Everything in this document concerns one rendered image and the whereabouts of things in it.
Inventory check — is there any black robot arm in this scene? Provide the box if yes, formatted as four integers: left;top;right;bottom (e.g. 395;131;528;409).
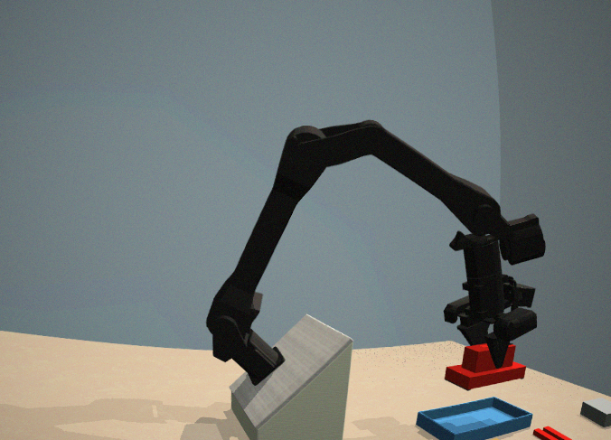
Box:
206;120;546;386

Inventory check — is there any blue rectangular tray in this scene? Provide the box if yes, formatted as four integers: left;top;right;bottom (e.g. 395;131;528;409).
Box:
416;397;533;440

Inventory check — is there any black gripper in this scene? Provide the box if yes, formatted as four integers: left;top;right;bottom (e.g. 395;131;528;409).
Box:
444;270;537;369

